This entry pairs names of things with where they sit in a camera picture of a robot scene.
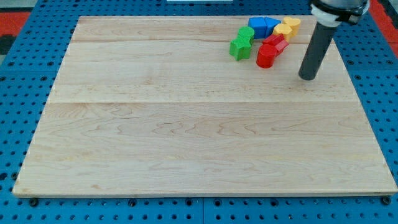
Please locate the green cylinder block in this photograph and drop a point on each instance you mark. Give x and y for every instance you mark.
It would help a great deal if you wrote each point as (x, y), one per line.
(247, 33)

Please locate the blue triangle block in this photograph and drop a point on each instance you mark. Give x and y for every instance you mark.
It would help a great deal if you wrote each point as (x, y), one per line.
(270, 24)

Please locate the blue cube block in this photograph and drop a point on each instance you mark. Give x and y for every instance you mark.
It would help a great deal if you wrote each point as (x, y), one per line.
(259, 25)

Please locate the light wooden board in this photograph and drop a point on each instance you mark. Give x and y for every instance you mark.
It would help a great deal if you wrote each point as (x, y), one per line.
(155, 106)

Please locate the green star block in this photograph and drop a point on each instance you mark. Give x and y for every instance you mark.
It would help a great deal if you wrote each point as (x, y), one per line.
(240, 48)

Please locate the yellow heart block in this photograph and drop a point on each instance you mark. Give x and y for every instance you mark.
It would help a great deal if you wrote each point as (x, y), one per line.
(294, 23)

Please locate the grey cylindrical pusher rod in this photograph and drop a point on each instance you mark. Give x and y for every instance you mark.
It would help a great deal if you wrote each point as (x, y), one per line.
(316, 51)

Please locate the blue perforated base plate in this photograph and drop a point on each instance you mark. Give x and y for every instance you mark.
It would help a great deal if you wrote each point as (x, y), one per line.
(30, 67)

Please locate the red star block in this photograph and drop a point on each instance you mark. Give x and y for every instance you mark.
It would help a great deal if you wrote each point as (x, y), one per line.
(278, 41)

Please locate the red cylinder block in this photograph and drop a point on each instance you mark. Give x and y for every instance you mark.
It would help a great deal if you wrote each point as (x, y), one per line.
(266, 56)

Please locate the yellow hexagon block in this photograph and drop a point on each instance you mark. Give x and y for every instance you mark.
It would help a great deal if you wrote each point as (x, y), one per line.
(283, 29)

